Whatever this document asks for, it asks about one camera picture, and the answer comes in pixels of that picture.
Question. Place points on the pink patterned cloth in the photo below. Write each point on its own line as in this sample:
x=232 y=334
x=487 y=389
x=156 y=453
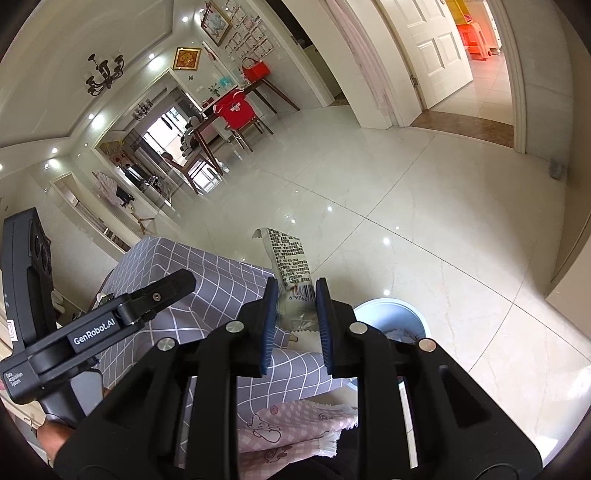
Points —
x=287 y=433

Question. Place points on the black chandelier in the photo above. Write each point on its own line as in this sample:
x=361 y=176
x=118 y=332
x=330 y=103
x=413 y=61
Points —
x=108 y=75

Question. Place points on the wooden dining chair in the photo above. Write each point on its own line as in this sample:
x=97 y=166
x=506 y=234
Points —
x=194 y=165

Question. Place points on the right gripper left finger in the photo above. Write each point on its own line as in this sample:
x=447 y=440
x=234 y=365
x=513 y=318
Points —
x=173 y=415

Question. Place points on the white panel door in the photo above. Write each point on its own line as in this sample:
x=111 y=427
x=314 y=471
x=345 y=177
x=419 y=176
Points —
x=432 y=43

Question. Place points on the chair with red cover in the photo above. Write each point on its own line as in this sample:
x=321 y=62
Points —
x=239 y=115

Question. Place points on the dark wooden dining table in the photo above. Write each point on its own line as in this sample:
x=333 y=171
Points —
x=196 y=131

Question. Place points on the blue white trash bin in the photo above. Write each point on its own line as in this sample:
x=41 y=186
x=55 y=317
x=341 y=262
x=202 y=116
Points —
x=397 y=319

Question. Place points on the door stopper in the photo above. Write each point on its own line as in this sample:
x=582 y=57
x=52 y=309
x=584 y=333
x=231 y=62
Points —
x=556 y=169

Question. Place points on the left hand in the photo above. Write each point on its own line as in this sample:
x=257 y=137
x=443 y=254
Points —
x=53 y=438

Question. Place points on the orange plastic stool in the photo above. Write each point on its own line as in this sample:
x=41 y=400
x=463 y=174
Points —
x=473 y=39

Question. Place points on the large framed painting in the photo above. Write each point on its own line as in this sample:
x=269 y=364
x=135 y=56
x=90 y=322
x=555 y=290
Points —
x=215 y=23

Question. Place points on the white printed wrapper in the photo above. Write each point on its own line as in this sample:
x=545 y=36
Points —
x=296 y=307

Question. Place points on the pink door curtain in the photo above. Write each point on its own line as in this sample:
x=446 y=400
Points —
x=366 y=56

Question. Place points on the gold framed picture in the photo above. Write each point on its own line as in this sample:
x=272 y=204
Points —
x=186 y=58

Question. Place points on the grey checkered tablecloth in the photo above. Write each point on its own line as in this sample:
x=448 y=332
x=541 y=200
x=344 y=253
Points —
x=223 y=286

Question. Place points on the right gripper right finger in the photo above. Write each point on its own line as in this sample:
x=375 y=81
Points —
x=421 y=415

